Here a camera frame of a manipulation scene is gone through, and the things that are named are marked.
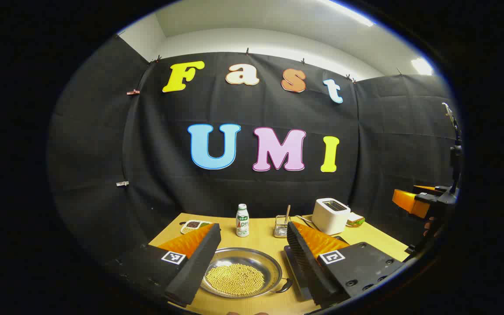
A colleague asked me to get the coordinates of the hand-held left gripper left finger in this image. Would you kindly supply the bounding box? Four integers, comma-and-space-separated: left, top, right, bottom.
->
116, 223, 222, 307

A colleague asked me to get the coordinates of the white divided dish with beans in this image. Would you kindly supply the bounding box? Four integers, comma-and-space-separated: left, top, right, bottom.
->
180, 220, 213, 235

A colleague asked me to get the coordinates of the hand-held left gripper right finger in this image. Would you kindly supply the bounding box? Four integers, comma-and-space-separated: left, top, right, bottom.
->
285, 221, 407, 308

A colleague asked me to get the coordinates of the white toaster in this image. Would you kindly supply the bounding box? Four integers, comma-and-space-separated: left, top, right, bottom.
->
312, 198, 351, 235

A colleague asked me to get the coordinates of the toaster power cable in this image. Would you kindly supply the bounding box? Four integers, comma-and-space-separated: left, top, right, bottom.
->
295, 214, 318, 230

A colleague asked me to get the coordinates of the wire mesh basket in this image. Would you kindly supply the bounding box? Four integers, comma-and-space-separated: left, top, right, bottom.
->
273, 214, 289, 238

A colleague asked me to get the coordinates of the pile of yellow soybeans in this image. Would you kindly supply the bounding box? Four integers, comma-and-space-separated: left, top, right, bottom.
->
205, 262, 266, 297

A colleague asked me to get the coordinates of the white drink bottle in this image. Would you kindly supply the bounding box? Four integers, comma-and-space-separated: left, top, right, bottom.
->
236, 203, 250, 238

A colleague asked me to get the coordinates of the steel pot with black handles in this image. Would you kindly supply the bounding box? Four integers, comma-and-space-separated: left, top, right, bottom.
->
199, 247, 294, 300

